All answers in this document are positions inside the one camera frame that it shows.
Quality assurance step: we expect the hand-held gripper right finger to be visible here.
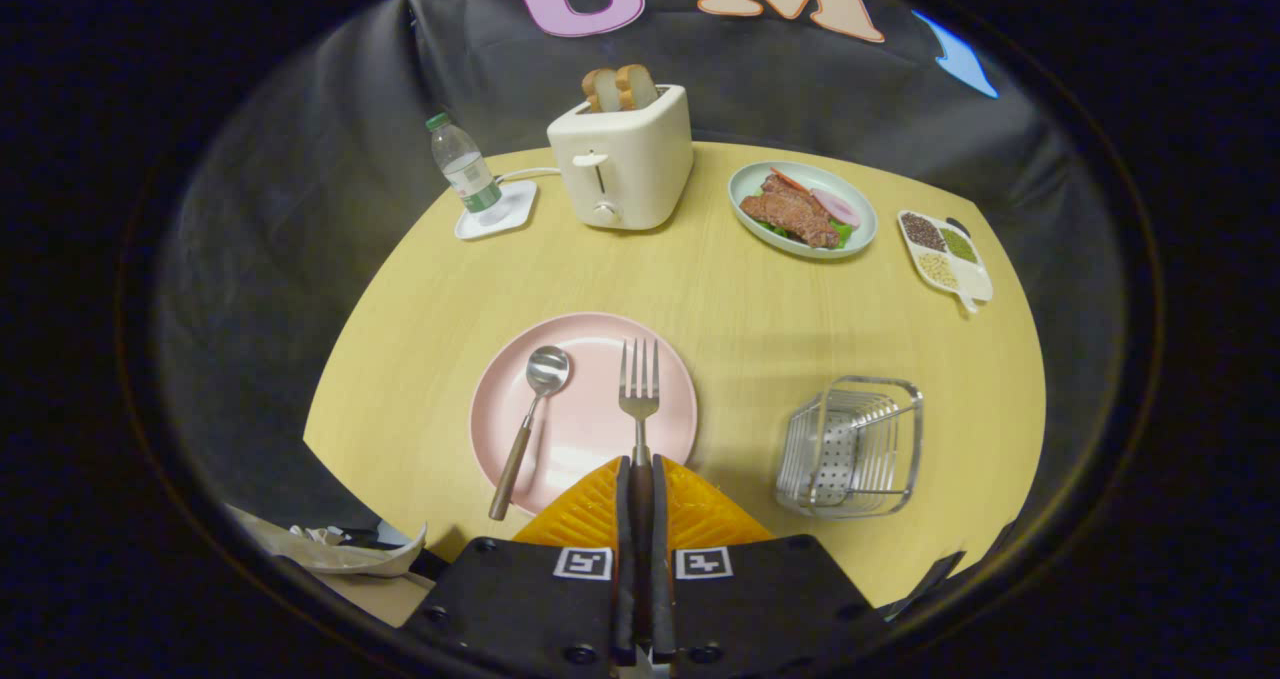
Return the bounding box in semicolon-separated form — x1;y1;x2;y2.
650;454;886;679

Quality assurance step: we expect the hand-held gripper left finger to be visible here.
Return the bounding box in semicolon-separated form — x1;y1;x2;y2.
400;456;642;679

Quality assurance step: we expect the fork with wooden handle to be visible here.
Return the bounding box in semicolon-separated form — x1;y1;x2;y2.
618;337;662;650

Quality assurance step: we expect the spoon with wooden handle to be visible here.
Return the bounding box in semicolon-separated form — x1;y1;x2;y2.
488;346;572;522

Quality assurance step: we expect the pink plate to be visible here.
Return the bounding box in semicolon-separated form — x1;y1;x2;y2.
469;311;699;516

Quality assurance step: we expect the white square coaster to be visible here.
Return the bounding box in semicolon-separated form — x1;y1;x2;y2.
454;180;539;241

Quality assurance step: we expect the brown steak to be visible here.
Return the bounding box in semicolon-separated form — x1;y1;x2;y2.
739;174;841;250

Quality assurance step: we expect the green lettuce leaf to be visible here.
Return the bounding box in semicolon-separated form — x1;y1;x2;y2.
752;217;858;250

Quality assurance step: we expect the pale green plate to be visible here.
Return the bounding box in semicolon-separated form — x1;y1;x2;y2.
728;160;879;260

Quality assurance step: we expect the pink ham slice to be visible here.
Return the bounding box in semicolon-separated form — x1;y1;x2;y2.
810;188;861;228

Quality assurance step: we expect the cream toaster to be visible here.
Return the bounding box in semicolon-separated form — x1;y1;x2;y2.
547;84;695;232

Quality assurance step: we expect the white divided seasoning tray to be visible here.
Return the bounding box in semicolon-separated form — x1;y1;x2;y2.
897;209;995;315

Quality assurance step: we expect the clear water bottle green cap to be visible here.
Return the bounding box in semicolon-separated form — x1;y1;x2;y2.
425;111;504;222

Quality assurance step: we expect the toast slice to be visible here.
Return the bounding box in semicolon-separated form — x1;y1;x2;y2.
615;63;660;110
582;68;621;113

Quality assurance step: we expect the black backdrop cloth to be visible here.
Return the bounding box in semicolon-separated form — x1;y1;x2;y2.
150;0;1131;560

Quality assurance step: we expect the metal wire cutlery basket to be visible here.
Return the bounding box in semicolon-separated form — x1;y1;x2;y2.
775;375;924;519

